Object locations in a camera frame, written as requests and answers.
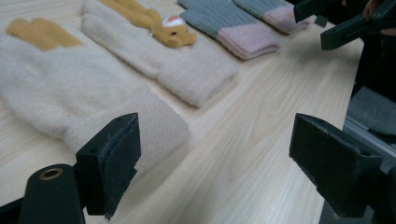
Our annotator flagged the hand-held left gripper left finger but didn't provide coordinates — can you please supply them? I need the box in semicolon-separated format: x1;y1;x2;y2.
75;112;142;219

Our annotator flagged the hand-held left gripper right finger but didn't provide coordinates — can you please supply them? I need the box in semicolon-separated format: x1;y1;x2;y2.
289;112;384;218

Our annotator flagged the aluminium frame rail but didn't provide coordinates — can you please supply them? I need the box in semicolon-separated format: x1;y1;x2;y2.
342;116;396;162

